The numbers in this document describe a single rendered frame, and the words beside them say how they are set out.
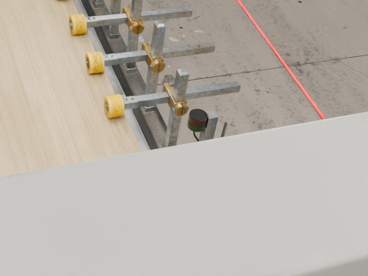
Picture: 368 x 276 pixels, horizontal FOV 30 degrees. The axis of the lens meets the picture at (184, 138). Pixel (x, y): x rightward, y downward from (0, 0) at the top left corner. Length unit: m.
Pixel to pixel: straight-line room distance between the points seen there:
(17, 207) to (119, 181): 0.03
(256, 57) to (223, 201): 4.23
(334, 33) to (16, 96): 2.80
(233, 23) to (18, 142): 2.56
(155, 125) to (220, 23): 1.98
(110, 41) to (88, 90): 0.62
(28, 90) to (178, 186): 2.40
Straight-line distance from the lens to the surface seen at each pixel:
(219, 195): 0.18
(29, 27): 2.88
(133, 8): 2.80
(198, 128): 2.21
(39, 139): 2.39
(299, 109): 4.11
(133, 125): 2.87
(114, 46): 3.13
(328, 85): 4.36
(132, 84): 2.94
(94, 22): 2.83
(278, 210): 0.18
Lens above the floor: 2.59
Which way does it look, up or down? 44 degrees down
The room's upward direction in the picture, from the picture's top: 11 degrees clockwise
